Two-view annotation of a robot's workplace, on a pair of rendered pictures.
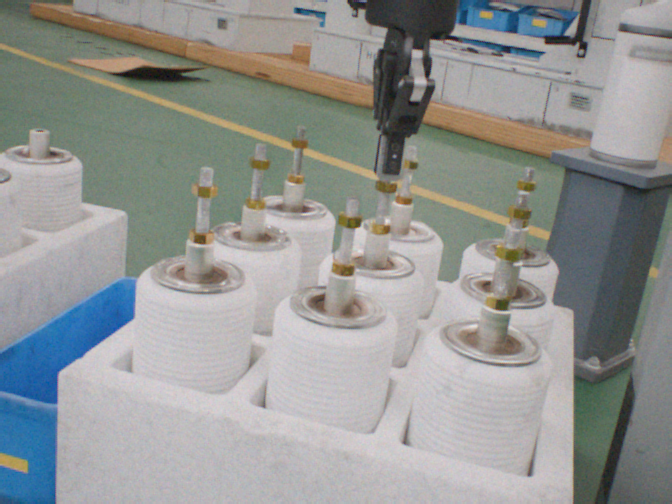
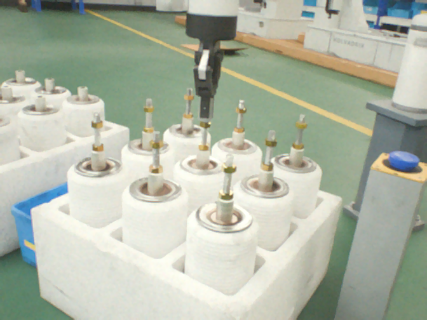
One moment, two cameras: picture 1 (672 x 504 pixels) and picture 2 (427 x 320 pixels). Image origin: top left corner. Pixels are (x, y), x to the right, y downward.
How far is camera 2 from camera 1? 0.27 m
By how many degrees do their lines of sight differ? 18
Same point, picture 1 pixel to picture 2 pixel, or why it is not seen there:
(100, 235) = (110, 139)
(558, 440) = (265, 276)
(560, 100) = not seen: outside the picture
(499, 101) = not seen: hidden behind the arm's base
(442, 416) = (190, 254)
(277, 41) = (290, 32)
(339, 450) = (135, 265)
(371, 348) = (161, 213)
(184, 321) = (81, 190)
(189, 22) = (245, 23)
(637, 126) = (417, 87)
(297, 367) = (126, 219)
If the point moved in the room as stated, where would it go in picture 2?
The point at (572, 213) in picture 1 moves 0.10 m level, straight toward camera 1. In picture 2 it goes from (377, 138) to (363, 150)
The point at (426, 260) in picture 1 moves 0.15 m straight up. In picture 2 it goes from (245, 164) to (255, 82)
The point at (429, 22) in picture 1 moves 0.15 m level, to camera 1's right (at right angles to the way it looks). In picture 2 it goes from (211, 34) to (320, 47)
